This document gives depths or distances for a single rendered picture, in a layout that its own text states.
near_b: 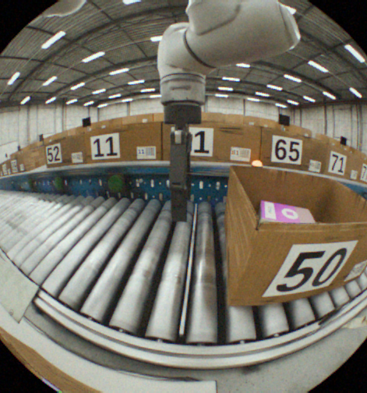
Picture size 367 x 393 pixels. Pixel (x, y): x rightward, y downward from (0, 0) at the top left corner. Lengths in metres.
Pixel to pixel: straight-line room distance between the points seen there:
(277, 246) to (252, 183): 0.29
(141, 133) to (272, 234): 0.59
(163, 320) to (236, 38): 0.40
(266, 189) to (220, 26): 0.41
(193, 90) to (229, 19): 0.16
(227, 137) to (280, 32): 0.49
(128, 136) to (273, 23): 0.62
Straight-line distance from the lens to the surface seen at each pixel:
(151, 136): 0.64
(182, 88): 0.30
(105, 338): 0.29
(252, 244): 0.18
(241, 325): 0.28
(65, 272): 0.41
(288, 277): 0.25
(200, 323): 0.27
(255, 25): 0.22
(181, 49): 0.29
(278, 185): 0.48
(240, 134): 0.63
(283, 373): 1.15
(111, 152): 0.73
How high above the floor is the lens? 1.00
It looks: 23 degrees down
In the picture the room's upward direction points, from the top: straight up
